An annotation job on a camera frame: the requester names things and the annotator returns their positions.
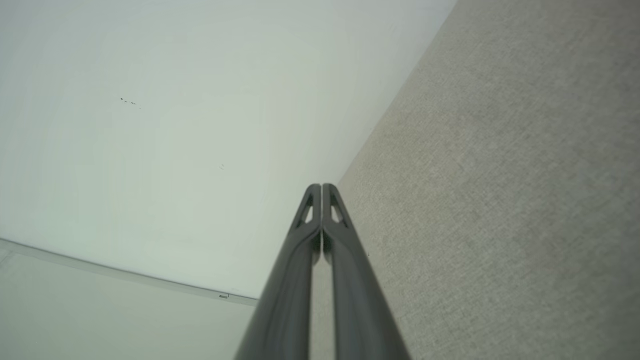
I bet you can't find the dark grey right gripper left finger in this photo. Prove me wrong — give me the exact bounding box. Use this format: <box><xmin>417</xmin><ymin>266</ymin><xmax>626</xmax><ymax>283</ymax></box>
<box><xmin>234</xmin><ymin>183</ymin><xmax>322</xmax><ymax>360</ymax></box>

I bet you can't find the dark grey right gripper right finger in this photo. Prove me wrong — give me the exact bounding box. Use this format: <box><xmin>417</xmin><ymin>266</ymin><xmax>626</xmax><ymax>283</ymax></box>
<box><xmin>322</xmin><ymin>183</ymin><xmax>412</xmax><ymax>360</ymax></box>

